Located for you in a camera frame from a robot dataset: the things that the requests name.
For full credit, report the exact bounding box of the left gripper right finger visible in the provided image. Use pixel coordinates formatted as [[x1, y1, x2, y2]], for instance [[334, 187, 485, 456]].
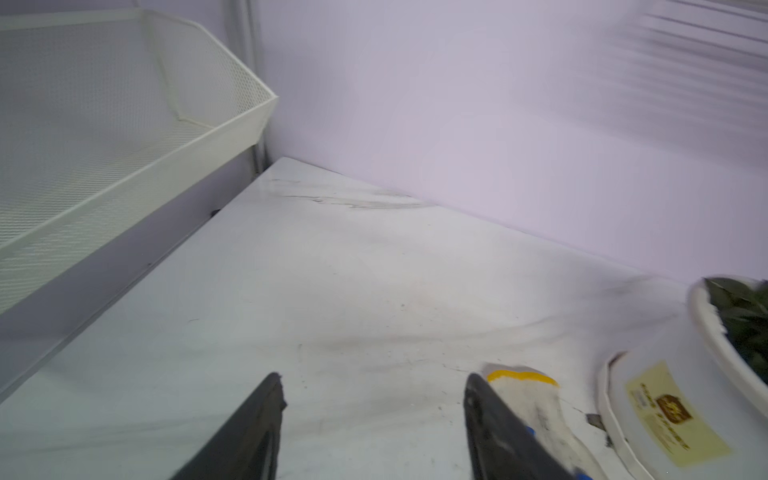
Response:
[[463, 373, 573, 480]]

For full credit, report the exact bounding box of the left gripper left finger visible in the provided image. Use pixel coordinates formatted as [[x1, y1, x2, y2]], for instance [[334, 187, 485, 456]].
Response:
[[172, 372, 287, 480]]

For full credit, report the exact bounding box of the white knit work glove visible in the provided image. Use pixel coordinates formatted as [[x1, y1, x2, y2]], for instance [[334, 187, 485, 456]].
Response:
[[481, 364, 606, 479]]

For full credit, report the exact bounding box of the green potted plant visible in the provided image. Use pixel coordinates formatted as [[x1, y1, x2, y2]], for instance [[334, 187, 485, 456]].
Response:
[[597, 280, 767, 479]]

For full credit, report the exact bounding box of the white two-tier mesh rack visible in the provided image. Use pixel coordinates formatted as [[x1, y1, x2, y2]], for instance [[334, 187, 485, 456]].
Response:
[[1, 8, 258, 309]]

